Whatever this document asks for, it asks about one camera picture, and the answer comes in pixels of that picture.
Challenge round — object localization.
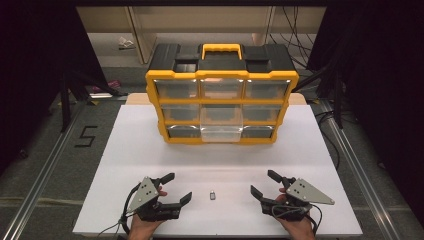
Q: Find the beige wooden shelf unit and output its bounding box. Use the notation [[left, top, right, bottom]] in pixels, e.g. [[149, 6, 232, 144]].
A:
[[76, 5, 327, 65]]

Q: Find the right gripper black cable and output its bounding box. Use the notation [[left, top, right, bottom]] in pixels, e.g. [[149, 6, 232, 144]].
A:
[[271, 203, 324, 235]]

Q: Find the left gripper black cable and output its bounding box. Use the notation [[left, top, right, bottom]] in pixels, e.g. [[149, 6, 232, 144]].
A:
[[95, 182, 142, 236]]

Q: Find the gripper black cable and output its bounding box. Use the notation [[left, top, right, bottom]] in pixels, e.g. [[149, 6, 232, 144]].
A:
[[271, 203, 324, 235], [95, 182, 142, 236]]

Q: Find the metal floor rail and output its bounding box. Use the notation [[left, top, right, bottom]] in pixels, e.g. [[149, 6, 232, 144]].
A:
[[0, 99, 83, 240], [319, 99, 424, 240]]

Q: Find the pink object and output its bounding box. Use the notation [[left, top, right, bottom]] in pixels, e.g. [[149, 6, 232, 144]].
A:
[[92, 79, 122, 94]]

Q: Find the clear plastic drawer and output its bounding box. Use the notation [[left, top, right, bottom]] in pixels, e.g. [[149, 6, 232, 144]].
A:
[[199, 104, 244, 143]]

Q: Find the black curtain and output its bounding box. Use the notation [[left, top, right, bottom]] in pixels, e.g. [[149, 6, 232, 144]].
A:
[[305, 0, 424, 228], [0, 0, 109, 174]]

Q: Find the person's right hand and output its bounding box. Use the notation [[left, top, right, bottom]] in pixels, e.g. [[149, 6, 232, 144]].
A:
[[274, 187, 316, 240]]

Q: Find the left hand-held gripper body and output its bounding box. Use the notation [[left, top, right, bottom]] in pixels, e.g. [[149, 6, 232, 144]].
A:
[[126, 176, 184, 223]]

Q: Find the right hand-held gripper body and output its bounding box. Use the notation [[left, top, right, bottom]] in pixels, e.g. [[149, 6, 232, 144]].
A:
[[261, 177, 336, 222]]

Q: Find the yellow black drawer organizer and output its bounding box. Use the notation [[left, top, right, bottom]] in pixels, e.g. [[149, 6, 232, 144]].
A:
[[145, 43, 300, 146]]

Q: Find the bundle of hanging black cables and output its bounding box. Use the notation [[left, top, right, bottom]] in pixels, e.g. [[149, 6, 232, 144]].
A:
[[268, 5, 317, 69]]

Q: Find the crumpled white paper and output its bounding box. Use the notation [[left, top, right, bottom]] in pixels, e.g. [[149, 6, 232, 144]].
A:
[[117, 36, 137, 51]]

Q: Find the person's left hand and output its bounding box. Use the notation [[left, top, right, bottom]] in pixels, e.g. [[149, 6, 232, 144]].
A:
[[127, 186, 168, 240]]

